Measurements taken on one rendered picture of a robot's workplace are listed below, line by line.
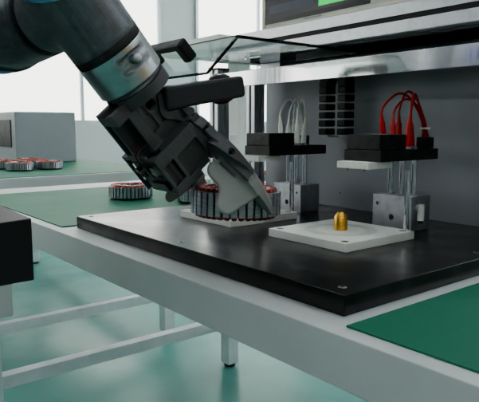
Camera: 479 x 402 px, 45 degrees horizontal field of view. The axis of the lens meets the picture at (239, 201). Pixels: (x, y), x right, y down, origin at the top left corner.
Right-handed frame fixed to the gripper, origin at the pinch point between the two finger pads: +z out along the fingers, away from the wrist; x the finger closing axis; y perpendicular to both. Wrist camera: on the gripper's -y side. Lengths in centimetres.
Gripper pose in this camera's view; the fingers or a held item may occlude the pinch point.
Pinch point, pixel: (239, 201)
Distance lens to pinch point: 71.9
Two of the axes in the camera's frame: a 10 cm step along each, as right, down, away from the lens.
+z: 4.9, 7.0, 5.2
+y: -5.9, 7.1, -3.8
